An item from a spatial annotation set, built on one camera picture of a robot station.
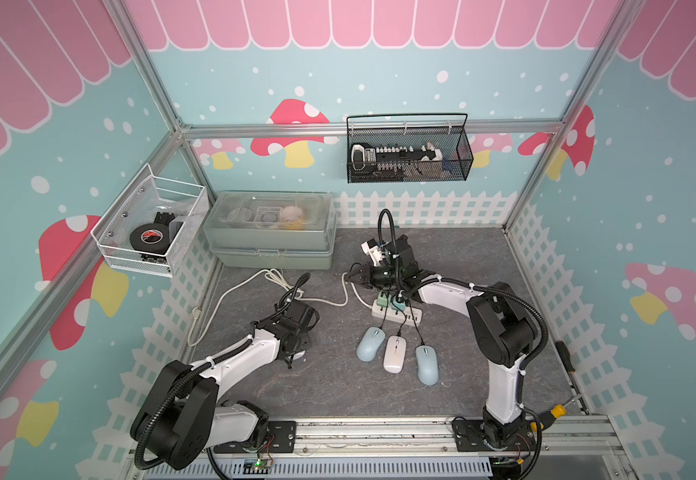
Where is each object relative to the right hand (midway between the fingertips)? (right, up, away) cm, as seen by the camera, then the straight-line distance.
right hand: (344, 277), depth 88 cm
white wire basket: (-53, +22, -6) cm, 58 cm away
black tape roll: (-46, +11, -17) cm, 50 cm away
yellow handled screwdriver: (+52, -35, -12) cm, 64 cm away
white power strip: (+20, -12, +4) cm, 23 cm away
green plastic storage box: (-25, +15, +11) cm, 31 cm away
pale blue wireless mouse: (+23, -26, -5) cm, 35 cm away
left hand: (-14, -21, +1) cm, 25 cm away
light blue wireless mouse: (+8, -19, 0) cm, 21 cm away
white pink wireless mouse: (+15, -21, -1) cm, 26 cm away
